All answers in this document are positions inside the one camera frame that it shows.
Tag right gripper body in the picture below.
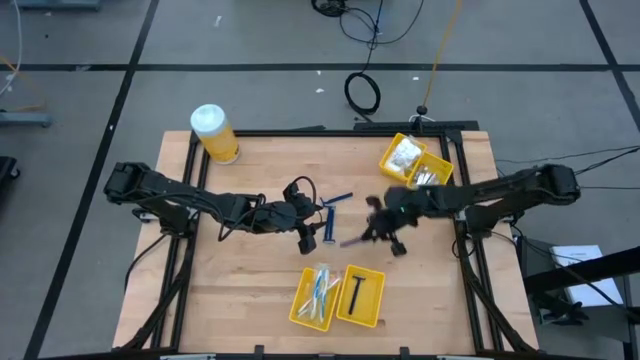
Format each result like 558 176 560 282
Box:
383 186 431 229

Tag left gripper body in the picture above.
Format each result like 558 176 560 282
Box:
251 199 304 235

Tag yellow slotted plastic basket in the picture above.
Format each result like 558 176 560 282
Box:
335 263 387 329
288 266 345 333
405 151 456 190
378 131 429 183

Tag blue white toothbrush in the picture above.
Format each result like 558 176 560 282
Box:
312 267 326 321
319 272 332 321

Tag white and blue small tools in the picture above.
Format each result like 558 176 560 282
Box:
299 277 342 317

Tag small black round knob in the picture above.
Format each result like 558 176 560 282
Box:
409 103 436 126

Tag yellow canister with white lid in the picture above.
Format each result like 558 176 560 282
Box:
189 103 241 166

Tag white paper stack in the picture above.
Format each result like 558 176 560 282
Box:
549 243 625 309

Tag black equipment stand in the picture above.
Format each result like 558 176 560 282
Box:
522 247 640 326

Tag grey blue base bar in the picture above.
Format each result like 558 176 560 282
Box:
0 110 54 129

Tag black caster base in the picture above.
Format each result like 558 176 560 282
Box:
0 155 21 184

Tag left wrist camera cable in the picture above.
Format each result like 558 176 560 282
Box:
292 174 324 221

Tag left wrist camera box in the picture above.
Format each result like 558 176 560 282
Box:
298 193 322 237

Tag black aluminium table frame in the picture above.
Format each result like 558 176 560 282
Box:
112 119 539 360

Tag black hanging cable with coil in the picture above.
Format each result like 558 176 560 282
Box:
343 0 386 124

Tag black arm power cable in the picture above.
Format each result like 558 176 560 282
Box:
123 232 169 294

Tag yellow hanging cable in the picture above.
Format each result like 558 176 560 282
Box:
422 0 464 109

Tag thin black floor cable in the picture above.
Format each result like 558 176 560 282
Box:
494 144 640 165
564 159 640 191

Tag black looped floor cable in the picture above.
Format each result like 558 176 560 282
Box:
310 0 426 49

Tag white floor cable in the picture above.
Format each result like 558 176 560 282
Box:
0 0 24 99

